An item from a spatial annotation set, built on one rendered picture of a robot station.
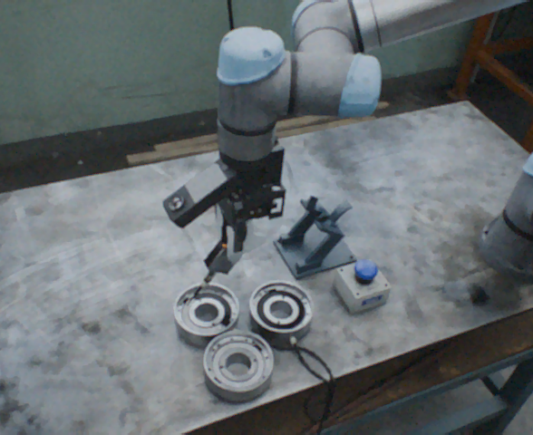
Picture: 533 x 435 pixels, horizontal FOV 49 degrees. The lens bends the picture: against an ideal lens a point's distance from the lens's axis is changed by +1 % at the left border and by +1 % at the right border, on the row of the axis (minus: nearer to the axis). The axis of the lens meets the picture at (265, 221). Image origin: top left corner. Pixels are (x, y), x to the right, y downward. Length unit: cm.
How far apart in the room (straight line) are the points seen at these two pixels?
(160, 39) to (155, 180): 129
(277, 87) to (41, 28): 173
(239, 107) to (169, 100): 191
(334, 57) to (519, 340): 90
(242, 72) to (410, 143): 81
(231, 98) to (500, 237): 64
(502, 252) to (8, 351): 86
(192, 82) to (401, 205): 153
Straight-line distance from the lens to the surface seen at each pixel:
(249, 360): 93
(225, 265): 92
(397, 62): 309
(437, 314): 108
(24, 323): 104
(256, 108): 71
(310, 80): 70
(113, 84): 251
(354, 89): 71
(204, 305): 99
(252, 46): 69
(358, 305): 102
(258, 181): 82
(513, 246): 116
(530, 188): 110
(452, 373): 133
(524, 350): 145
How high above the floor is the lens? 160
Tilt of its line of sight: 44 degrees down
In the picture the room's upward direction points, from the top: 6 degrees clockwise
